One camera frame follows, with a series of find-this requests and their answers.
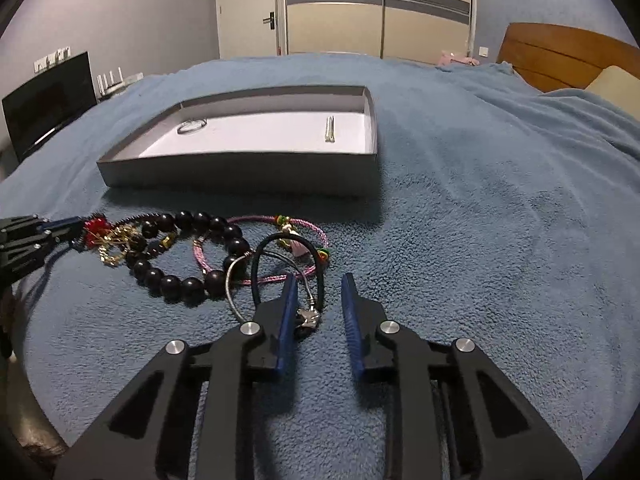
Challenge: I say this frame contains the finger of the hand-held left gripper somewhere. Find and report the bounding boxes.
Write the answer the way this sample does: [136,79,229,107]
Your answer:
[35,235,85,271]
[42,216,85,237]

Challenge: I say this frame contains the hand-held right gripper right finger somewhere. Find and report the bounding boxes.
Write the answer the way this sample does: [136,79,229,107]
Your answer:
[341,272,583,480]

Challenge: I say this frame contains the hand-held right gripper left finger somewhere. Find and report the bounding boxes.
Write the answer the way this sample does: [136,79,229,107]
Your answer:
[52,274,301,480]

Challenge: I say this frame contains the silver wire charm bracelet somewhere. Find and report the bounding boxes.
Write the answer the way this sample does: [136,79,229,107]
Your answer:
[224,252,322,334]

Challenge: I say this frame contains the red flower gold chain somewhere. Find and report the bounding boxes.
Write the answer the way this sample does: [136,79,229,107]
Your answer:
[81,214,151,267]

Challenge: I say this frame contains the grey cardboard box tray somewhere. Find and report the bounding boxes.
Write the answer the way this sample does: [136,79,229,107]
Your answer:
[96,85,379,198]

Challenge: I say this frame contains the black flat screen monitor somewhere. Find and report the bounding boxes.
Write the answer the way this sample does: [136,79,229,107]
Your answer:
[1,51,99,164]

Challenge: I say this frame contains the white router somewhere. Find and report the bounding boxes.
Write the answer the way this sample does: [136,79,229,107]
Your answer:
[96,67,144,97]

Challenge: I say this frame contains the blue fleece blanket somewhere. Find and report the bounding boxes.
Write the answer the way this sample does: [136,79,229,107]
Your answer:
[0,52,640,480]

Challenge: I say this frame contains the white door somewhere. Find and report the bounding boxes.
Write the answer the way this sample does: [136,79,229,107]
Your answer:
[215,0,279,60]

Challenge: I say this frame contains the pink cloth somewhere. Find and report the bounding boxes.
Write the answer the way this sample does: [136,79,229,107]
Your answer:
[437,49,481,67]

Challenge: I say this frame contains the beige grey-striped wardrobe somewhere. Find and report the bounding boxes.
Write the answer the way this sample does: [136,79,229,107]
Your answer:
[277,0,475,64]

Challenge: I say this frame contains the wooden headboard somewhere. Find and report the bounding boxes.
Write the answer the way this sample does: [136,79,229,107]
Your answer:
[497,22,640,94]

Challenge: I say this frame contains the beige pillow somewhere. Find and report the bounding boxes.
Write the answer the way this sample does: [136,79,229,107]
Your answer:
[584,65,640,122]

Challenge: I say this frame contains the black elastic hair tie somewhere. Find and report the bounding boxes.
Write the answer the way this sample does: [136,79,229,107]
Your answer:
[249,232,327,312]

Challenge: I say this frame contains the pink cord bracelet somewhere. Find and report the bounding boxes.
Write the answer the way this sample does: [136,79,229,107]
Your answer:
[192,214,331,289]

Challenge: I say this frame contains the black bead bracelet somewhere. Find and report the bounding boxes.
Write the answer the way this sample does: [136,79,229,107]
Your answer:
[124,210,252,302]

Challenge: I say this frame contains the white wall sockets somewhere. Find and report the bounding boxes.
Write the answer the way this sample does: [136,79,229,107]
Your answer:
[33,47,72,71]

